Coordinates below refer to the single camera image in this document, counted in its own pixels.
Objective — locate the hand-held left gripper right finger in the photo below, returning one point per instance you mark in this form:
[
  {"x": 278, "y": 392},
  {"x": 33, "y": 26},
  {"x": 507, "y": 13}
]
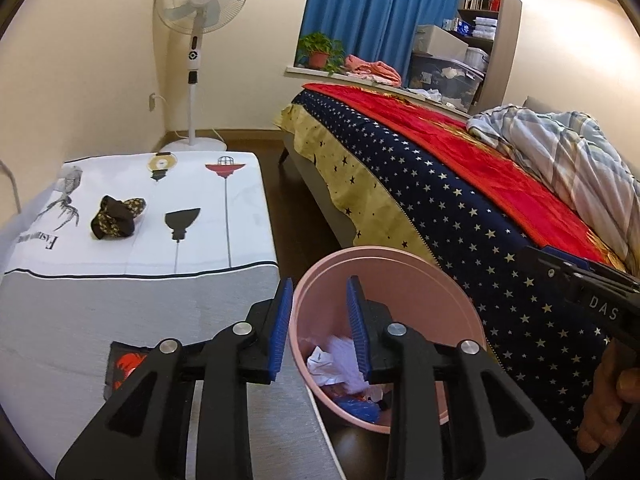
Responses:
[{"x": 356, "y": 330}]

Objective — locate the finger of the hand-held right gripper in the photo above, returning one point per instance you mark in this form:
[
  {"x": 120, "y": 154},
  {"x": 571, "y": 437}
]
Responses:
[
  {"x": 537, "y": 262},
  {"x": 555, "y": 253}
]

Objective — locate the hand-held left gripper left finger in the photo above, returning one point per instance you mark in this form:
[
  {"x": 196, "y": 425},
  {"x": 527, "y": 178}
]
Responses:
[{"x": 282, "y": 330}]

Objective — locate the white paper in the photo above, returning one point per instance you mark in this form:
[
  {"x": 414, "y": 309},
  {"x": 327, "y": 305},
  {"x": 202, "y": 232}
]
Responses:
[{"x": 345, "y": 360}]

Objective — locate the white paper bag green print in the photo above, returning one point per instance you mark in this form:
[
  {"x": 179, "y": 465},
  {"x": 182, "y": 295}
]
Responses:
[{"x": 317, "y": 360}]

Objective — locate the pink waste bin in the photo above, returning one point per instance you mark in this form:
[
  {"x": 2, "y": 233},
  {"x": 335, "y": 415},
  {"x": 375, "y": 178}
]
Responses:
[{"x": 400, "y": 275}]

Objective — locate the blue plastic bag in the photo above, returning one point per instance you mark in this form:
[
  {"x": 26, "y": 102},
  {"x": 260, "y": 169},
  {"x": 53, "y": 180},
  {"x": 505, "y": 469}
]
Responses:
[{"x": 360, "y": 410}]

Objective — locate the black snack packet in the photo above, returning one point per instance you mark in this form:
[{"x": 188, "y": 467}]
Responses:
[{"x": 120, "y": 360}]

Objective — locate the person's right hand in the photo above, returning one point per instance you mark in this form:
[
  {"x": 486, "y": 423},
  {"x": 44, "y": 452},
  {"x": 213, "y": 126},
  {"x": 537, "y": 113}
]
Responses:
[{"x": 602, "y": 410}]

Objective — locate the bed with starry blanket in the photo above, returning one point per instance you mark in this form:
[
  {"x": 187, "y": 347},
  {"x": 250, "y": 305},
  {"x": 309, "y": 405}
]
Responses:
[{"x": 450, "y": 235}]

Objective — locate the grey striped duvet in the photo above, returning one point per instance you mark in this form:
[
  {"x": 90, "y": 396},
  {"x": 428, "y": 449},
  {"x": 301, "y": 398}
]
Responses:
[{"x": 575, "y": 150}]

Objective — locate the red gold blanket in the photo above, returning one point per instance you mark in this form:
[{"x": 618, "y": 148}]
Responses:
[{"x": 450, "y": 135}]

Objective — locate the white grey printed tablecloth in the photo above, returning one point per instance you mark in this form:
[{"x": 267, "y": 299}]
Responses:
[{"x": 125, "y": 260}]

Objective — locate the yellow star bedsheet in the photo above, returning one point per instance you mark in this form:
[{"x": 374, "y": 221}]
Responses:
[{"x": 325, "y": 160}]

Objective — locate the black patterned sock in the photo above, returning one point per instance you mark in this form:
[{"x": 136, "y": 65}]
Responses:
[{"x": 112, "y": 220}]

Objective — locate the white crumpled cloth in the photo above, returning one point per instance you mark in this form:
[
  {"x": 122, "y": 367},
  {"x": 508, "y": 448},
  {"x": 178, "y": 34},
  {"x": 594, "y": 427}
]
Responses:
[{"x": 425, "y": 94}]

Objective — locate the clear plastic storage box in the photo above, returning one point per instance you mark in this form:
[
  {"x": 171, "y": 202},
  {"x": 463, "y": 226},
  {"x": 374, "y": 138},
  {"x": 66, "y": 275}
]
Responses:
[{"x": 440, "y": 80}]

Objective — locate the small clear lidded container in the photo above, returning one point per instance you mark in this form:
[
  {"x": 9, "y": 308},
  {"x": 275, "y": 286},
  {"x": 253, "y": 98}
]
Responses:
[{"x": 477, "y": 57}]

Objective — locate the wooden bookshelf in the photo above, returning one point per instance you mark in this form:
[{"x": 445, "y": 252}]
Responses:
[{"x": 505, "y": 35}]

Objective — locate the stack of white boxes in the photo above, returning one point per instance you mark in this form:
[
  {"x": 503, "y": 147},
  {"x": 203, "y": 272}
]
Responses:
[{"x": 485, "y": 27}]

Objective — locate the white cardboard box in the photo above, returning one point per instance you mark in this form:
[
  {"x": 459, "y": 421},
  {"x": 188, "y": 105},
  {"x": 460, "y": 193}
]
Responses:
[{"x": 440, "y": 40}]

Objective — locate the pink folded cloth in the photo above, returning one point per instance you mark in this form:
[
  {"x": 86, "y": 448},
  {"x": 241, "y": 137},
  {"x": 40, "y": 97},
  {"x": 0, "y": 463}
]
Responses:
[{"x": 375, "y": 70}]

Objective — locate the row of books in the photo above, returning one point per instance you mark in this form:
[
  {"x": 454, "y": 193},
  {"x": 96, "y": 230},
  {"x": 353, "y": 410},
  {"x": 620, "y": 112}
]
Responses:
[{"x": 475, "y": 2}]

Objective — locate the green potted plant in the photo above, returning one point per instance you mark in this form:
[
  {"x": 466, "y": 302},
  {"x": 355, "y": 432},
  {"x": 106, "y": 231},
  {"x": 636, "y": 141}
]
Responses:
[{"x": 317, "y": 52}]

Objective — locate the white standing fan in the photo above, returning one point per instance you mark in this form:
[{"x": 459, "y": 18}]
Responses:
[{"x": 195, "y": 55}]

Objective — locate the blue curtain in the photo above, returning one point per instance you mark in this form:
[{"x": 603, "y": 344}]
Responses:
[{"x": 375, "y": 10}]

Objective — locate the grey bed frame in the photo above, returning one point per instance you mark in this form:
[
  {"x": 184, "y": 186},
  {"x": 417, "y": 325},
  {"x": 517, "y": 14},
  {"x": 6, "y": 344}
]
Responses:
[{"x": 315, "y": 185}]

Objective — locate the white wall outlet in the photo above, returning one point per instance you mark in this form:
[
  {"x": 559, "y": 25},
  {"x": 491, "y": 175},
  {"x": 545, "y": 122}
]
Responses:
[{"x": 152, "y": 102}]

